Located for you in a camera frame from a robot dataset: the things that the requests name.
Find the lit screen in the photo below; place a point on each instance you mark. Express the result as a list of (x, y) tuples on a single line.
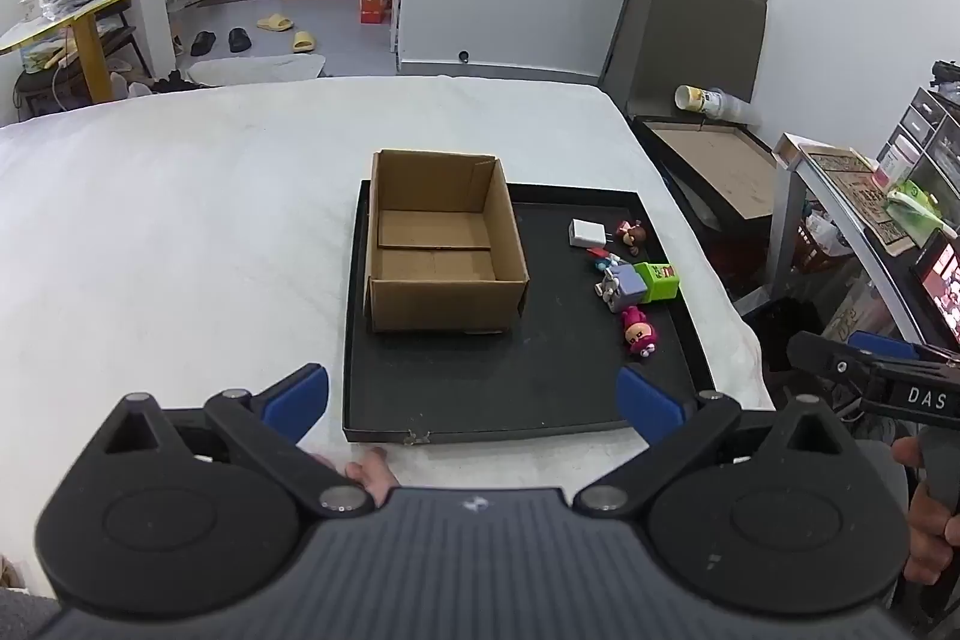
[(941, 280)]

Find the purple grey cube figurine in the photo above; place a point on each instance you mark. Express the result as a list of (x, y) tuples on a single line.
[(625, 287)]

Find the black tray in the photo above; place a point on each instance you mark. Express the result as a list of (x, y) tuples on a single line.
[(525, 385)]

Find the person's grey pants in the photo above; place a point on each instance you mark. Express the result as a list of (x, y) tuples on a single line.
[(26, 617)]

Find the round table with yellow leg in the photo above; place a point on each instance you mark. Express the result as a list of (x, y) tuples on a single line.
[(91, 48)]

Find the person's left hand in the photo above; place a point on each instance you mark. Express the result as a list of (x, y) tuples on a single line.
[(371, 475)]

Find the red-haired figurine with beer mug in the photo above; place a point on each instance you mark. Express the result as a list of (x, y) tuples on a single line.
[(602, 262)]

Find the white plug charger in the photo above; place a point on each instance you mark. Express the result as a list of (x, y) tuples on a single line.
[(585, 233)]

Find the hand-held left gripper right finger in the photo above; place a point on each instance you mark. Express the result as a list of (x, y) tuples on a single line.
[(649, 401)]

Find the yellow slipper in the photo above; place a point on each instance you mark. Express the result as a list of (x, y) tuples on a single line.
[(274, 22), (303, 41)]

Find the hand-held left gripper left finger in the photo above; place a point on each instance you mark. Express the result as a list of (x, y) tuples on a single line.
[(301, 394)]

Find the white yellow cup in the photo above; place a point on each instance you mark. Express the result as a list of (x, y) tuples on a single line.
[(694, 99)]

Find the grey drawer organiser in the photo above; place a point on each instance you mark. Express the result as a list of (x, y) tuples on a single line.
[(926, 138)]

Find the person's right hand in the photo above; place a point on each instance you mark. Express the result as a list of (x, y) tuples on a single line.
[(926, 527)]

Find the green cube toy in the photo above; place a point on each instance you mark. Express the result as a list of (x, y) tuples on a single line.
[(657, 280)]

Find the brown bear figurine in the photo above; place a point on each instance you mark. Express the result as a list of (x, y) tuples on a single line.
[(634, 233)]

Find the black slipper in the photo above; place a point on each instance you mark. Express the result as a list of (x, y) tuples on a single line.
[(238, 39), (202, 44)]

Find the pink figurine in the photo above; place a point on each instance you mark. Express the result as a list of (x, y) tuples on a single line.
[(639, 331)]

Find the white floor mat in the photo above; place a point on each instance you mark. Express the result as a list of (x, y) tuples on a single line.
[(255, 69)]

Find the green white pouch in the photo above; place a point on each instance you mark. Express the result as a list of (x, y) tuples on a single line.
[(915, 205)]

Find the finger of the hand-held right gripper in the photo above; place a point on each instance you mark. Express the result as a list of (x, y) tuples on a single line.
[(889, 346), (829, 359)]

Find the patterned flat board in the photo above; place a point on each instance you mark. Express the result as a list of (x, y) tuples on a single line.
[(855, 190)]

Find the metal frame shelf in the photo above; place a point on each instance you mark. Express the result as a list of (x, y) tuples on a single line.
[(862, 265)]

